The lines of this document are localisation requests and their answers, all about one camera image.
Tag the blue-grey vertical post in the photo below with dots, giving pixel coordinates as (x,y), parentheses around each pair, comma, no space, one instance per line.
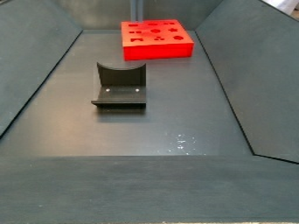
(140,10)

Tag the dark grey curved bracket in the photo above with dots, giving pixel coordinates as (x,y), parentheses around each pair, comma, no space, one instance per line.
(122,86)

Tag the red shape-sorting board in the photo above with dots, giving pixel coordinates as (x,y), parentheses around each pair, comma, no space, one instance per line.
(156,39)

